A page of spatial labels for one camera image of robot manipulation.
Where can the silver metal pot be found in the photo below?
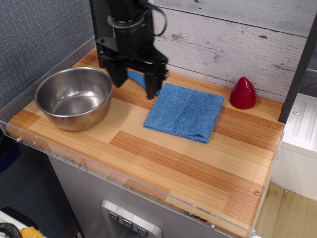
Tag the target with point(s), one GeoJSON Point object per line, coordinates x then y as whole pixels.
{"type": "Point", "coordinates": [75, 99]}

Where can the white cabinet at right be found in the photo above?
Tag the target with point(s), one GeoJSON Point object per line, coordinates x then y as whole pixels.
{"type": "Point", "coordinates": [295, 167]}

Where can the yellow black object bottom left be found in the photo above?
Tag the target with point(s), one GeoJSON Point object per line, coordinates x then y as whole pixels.
{"type": "Point", "coordinates": [11, 231]}

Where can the silver toy fridge cabinet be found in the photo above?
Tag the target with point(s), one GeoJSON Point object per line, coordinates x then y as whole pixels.
{"type": "Point", "coordinates": [85, 193]}

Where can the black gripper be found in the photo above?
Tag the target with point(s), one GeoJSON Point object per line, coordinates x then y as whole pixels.
{"type": "Point", "coordinates": [134, 49]}

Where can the dark left vertical post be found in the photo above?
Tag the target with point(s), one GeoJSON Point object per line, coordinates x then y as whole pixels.
{"type": "Point", "coordinates": [99, 13]}

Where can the dark right vertical post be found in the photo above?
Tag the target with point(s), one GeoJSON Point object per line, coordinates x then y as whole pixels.
{"type": "Point", "coordinates": [299, 73]}

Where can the red cone-shaped toy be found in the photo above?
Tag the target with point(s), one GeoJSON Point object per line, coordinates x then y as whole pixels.
{"type": "Point", "coordinates": [243, 95]}

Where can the dark vertical post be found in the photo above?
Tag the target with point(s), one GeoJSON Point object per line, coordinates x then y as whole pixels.
{"type": "Point", "coordinates": [99, 13]}
{"type": "Point", "coordinates": [299, 73]}

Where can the spoon with blue handle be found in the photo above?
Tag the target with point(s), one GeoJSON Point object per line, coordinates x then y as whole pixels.
{"type": "Point", "coordinates": [141, 80]}

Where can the grey dispenser button panel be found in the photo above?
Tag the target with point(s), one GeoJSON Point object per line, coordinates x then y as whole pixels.
{"type": "Point", "coordinates": [125, 224]}

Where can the blue folded cloth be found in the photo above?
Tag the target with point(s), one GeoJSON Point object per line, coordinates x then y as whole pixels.
{"type": "Point", "coordinates": [185, 112]}

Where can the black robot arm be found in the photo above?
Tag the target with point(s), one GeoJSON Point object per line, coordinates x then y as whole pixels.
{"type": "Point", "coordinates": [131, 14]}

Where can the clear acrylic guard rail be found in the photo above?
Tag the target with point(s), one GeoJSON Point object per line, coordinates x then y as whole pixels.
{"type": "Point", "coordinates": [219, 183]}

